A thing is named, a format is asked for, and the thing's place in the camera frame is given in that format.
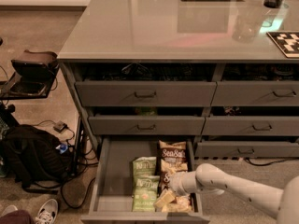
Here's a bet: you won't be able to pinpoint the bottom right grey drawer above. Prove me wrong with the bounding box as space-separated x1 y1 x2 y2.
194 141 299 158

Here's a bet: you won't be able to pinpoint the white sneaker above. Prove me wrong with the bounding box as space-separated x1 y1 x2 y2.
1 205 18 217
35 199 59 224

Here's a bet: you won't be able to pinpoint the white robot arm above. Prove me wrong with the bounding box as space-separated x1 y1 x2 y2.
154 163 299 224

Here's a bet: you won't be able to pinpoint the grey drawer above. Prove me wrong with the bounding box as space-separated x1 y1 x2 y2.
75 80 216 107
88 115 205 135
202 116 299 136
194 141 299 158
211 81 299 106

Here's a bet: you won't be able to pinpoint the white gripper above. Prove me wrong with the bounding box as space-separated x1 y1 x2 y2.
154 172 200 212

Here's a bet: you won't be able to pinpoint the black backpack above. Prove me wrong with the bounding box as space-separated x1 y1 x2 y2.
1 125 72 188

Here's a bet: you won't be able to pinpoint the open bottom left drawer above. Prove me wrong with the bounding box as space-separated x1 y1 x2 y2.
81 136 209 224

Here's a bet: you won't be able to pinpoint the middle left grey drawer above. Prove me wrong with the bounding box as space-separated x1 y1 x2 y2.
88 115 205 135

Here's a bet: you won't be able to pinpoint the right white sneaker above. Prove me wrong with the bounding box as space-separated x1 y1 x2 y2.
35 199 59 224

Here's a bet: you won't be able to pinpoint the green jalapeno chip bag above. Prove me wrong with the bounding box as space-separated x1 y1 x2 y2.
132 175 160 212
133 157 156 177

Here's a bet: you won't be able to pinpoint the black floor cables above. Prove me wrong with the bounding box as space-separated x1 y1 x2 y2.
31 119 99 210

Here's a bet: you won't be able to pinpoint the left white sneaker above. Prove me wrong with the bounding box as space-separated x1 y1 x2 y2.
1 205 18 217

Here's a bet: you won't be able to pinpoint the brown sea salt bag rear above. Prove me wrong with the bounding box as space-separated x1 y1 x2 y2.
159 141 188 174

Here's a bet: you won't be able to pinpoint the grey drawer cabinet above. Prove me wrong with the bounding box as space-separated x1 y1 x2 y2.
57 0 299 224

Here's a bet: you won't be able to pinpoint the green jalapeno chip bag front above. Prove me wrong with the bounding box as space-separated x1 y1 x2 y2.
132 175 160 212

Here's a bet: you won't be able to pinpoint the top left grey drawer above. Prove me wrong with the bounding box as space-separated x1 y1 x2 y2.
75 80 216 107

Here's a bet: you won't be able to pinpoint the top right grey drawer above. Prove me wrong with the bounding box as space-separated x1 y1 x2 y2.
211 81 299 106

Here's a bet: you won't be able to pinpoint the checkered marker board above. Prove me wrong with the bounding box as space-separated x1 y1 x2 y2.
267 31 299 58

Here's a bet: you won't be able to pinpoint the brown sea salt bag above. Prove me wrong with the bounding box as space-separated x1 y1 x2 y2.
159 141 188 174
158 170 193 213

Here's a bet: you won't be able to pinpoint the black power adapter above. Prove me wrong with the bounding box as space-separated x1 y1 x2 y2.
53 121 67 133

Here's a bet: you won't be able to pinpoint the brown sea salt bag front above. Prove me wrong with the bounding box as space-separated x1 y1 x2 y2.
158 170 193 213

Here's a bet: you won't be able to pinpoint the middle right grey drawer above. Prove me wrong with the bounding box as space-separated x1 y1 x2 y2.
202 116 299 136

